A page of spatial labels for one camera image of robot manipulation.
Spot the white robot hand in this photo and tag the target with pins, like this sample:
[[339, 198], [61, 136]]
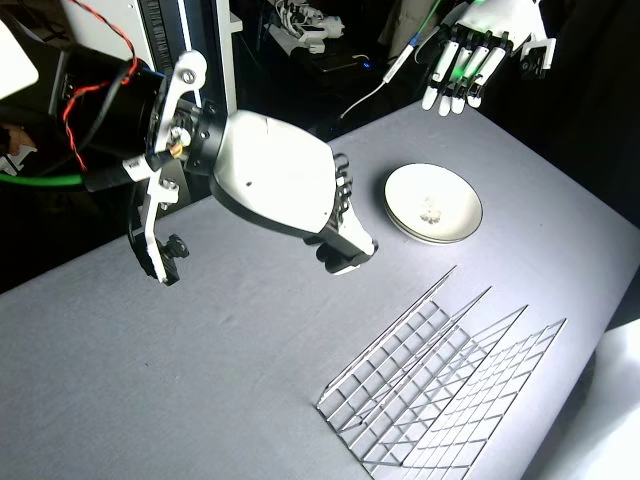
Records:
[[270, 170], [500, 20]]

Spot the white plate with printed centre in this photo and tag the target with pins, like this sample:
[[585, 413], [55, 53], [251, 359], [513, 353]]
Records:
[[435, 200]]

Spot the white spare robotic hand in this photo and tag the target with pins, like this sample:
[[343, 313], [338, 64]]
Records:
[[305, 30]]

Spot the white adapter stick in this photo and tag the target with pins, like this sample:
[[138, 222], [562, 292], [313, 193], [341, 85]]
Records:
[[400, 62]]

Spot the black device with blue light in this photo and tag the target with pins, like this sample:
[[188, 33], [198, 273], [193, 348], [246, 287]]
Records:
[[367, 65]]

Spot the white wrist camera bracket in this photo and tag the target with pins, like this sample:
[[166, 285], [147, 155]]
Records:
[[547, 50], [190, 70]]

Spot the white printed bracket part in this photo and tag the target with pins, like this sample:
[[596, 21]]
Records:
[[20, 160]]

